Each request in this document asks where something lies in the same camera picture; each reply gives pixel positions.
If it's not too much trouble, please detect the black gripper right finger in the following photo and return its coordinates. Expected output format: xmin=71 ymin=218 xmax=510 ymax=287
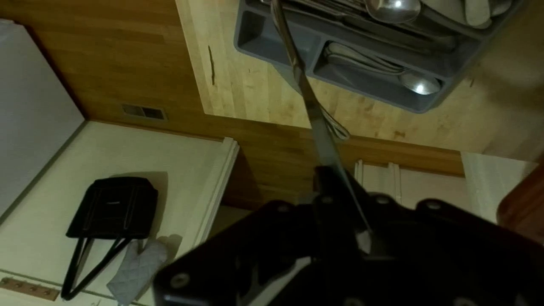
xmin=362 ymin=194 xmax=544 ymax=306

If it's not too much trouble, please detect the floor vent grille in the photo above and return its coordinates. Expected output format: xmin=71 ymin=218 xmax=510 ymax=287
xmin=121 ymin=102 xmax=168 ymax=124

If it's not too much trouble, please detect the white floor cabinet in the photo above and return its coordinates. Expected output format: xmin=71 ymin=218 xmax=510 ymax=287
xmin=0 ymin=119 xmax=241 ymax=306

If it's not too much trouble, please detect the grey oven mitt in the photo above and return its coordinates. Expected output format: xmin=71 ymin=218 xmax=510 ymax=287
xmin=105 ymin=235 xmax=183 ymax=306

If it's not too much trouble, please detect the black handbag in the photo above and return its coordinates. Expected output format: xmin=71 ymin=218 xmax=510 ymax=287
xmin=58 ymin=175 xmax=160 ymax=303

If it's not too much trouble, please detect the grey utensil tray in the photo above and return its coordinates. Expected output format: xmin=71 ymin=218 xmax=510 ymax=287
xmin=233 ymin=0 xmax=525 ymax=116

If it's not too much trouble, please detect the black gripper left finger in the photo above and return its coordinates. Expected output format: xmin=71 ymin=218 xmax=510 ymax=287
xmin=151 ymin=163 xmax=370 ymax=306

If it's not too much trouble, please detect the white fridge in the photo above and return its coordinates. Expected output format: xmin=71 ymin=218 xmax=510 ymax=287
xmin=0 ymin=19 xmax=87 ymax=223

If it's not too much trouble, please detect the large silver spoon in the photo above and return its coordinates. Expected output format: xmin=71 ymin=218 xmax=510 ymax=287
xmin=323 ymin=41 xmax=444 ymax=99

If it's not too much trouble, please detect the silver table knife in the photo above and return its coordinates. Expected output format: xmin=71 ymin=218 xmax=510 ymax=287
xmin=268 ymin=0 xmax=376 ymax=243

